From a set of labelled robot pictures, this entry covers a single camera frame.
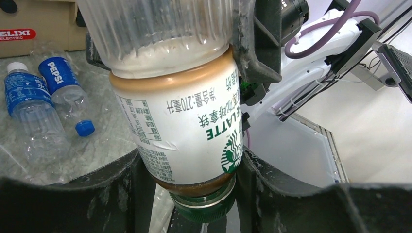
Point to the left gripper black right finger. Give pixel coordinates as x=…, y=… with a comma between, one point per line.
x=270, y=201

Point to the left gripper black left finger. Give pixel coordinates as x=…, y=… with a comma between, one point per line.
x=116, y=198

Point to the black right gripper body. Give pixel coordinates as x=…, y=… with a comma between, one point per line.
x=294, y=13

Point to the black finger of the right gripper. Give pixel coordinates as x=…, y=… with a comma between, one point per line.
x=257, y=39
x=92, y=55

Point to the Pepsi bottle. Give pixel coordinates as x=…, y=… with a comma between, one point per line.
x=69, y=98

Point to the clear ribbed plastic jar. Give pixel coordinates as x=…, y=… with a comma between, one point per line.
x=150, y=38

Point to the white-capped blue water bottle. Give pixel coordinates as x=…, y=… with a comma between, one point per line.
x=30, y=106

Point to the Starbucks latte bottle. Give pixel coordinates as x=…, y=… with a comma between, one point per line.
x=188, y=131

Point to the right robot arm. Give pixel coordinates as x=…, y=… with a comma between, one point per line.
x=303, y=59

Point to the tan plastic toolbox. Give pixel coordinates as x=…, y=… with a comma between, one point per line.
x=24, y=21

